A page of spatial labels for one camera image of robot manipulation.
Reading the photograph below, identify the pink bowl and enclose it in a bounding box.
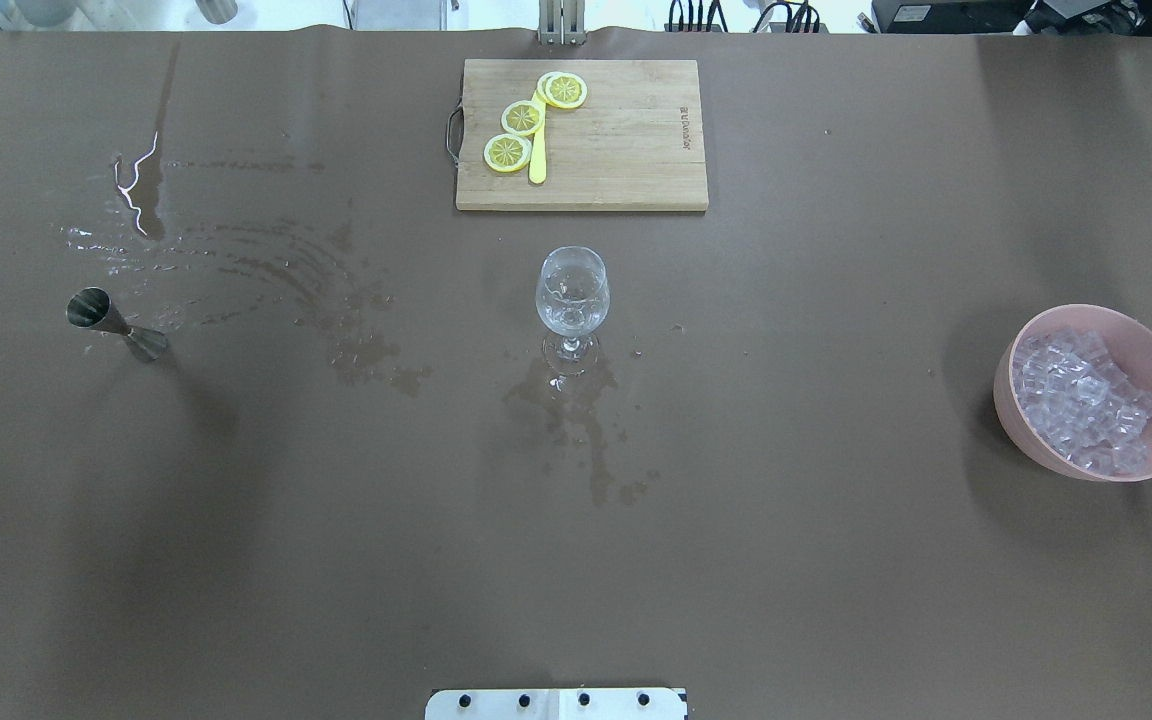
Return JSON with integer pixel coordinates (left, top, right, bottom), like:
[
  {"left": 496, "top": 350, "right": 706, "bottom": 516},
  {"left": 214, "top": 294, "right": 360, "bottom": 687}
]
[{"left": 993, "top": 304, "right": 1152, "bottom": 483}]

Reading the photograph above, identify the yellow plastic knife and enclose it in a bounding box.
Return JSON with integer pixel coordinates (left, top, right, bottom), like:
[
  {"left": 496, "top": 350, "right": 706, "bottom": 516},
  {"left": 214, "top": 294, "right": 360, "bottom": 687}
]
[{"left": 526, "top": 90, "right": 548, "bottom": 185}]

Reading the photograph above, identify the lemon slice near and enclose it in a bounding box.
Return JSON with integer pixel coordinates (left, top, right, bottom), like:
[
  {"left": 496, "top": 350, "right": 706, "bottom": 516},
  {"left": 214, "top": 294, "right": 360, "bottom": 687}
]
[{"left": 483, "top": 132, "right": 532, "bottom": 174}]

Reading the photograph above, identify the clear wine glass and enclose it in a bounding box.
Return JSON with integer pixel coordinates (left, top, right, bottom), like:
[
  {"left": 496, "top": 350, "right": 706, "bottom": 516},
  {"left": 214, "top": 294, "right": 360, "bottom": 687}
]
[{"left": 535, "top": 247, "right": 611, "bottom": 377}]

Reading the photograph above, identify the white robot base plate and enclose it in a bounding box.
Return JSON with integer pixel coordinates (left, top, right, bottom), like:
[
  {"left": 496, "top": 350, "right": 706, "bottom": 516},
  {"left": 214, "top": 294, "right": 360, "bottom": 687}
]
[{"left": 424, "top": 687, "right": 690, "bottom": 719}]

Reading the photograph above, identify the lemon slice middle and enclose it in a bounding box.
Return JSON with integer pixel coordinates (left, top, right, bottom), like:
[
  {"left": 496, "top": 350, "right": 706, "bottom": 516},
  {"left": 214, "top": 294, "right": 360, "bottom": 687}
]
[{"left": 500, "top": 99, "right": 547, "bottom": 138}]

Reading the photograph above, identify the aluminium frame post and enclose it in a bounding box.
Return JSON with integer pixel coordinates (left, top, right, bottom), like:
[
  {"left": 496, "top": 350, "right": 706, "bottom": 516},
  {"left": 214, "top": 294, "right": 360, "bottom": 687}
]
[{"left": 538, "top": 0, "right": 588, "bottom": 47}]

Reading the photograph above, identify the lemon slice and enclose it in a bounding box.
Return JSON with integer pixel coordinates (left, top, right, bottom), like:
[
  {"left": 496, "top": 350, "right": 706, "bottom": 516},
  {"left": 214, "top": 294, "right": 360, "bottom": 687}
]
[
  {"left": 536, "top": 70, "right": 589, "bottom": 109},
  {"left": 483, "top": 132, "right": 532, "bottom": 174},
  {"left": 500, "top": 99, "right": 547, "bottom": 138}
]

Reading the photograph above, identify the pile of ice cubes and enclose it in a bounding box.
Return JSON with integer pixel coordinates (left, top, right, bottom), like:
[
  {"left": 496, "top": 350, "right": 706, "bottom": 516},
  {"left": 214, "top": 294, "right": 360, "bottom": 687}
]
[{"left": 1010, "top": 327, "right": 1152, "bottom": 477}]

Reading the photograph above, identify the steel jigger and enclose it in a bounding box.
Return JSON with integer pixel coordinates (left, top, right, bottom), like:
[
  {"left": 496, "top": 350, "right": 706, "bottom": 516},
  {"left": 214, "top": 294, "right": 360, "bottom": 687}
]
[{"left": 65, "top": 287, "right": 170, "bottom": 363}]

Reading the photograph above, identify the wooden cutting board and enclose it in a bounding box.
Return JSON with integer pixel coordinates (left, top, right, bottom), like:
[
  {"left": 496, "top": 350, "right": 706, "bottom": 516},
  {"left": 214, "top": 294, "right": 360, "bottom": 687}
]
[{"left": 454, "top": 59, "right": 708, "bottom": 213}]

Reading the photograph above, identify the lemon slice far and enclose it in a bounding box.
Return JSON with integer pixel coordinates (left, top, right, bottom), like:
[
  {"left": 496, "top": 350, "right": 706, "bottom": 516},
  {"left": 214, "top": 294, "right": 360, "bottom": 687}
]
[{"left": 536, "top": 70, "right": 589, "bottom": 109}]

